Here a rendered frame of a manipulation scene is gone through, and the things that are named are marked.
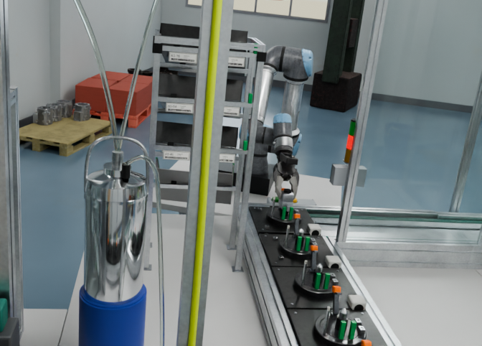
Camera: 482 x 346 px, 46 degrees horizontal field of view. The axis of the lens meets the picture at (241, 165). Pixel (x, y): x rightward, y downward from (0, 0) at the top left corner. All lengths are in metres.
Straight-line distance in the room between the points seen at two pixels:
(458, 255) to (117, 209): 1.51
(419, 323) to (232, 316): 0.60
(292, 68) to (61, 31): 4.75
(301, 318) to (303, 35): 8.82
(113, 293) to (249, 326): 0.58
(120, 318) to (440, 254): 1.38
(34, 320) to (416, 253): 1.38
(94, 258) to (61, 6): 5.83
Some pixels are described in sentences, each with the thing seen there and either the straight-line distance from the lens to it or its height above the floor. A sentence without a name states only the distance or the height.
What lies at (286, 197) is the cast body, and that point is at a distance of 2.19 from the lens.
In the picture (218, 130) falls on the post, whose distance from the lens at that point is 0.93.
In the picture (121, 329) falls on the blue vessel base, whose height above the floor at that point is 1.07.
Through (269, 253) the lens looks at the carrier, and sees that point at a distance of 1.98.
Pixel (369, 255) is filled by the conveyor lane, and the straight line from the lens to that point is 2.23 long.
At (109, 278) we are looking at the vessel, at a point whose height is 1.20.
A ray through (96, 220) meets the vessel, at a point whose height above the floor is 1.34.
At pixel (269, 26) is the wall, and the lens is 10.31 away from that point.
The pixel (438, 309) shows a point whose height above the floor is 0.86.
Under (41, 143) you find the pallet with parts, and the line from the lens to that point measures 5.95.
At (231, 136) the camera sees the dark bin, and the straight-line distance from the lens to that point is 1.93.
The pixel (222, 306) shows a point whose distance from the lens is 1.86.
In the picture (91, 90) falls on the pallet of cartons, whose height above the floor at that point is 0.38.
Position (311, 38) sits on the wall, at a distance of 10.25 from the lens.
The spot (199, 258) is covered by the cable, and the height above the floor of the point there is 1.39.
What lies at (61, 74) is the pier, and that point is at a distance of 7.10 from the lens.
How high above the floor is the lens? 1.86
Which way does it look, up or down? 18 degrees down
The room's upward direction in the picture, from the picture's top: 6 degrees clockwise
